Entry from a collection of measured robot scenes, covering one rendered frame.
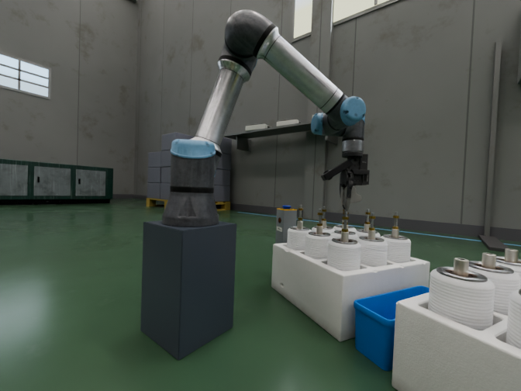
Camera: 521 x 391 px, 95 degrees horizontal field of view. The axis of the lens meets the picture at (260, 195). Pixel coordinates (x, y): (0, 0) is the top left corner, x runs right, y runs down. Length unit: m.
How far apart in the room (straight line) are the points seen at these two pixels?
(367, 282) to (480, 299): 0.28
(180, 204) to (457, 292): 0.60
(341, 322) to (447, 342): 0.26
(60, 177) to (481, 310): 5.52
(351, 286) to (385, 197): 2.69
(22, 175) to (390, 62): 5.68
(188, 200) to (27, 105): 6.95
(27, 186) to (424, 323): 5.40
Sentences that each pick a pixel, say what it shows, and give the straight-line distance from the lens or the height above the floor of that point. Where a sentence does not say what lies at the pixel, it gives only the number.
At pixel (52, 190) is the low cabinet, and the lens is 5.52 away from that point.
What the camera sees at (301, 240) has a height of 0.22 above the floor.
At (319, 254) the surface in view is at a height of 0.19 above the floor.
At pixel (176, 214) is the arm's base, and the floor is 0.33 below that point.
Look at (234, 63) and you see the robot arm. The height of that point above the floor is 0.79.
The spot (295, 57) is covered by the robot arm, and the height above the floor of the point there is 0.77.
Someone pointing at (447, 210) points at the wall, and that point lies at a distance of 3.33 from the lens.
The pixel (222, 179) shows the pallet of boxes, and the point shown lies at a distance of 4.35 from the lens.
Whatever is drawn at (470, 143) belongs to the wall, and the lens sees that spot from 3.38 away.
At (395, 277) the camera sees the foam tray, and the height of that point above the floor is 0.15.
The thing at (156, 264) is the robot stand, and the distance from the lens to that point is 0.69.
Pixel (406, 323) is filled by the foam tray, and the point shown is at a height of 0.15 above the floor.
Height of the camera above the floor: 0.40
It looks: 1 degrees down
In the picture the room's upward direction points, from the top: 2 degrees clockwise
